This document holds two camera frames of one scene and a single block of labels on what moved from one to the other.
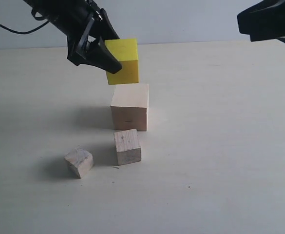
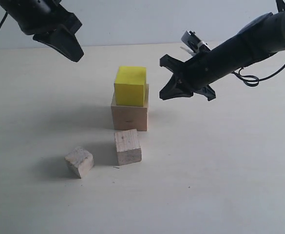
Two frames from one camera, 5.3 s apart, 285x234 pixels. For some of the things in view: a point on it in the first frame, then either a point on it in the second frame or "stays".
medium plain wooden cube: x=127 y=146 stays
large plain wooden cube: x=129 y=107 stays
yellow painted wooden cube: x=125 y=50 to x=130 y=84
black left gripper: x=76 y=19 to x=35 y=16
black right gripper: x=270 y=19 to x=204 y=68
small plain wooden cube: x=81 y=160 stays
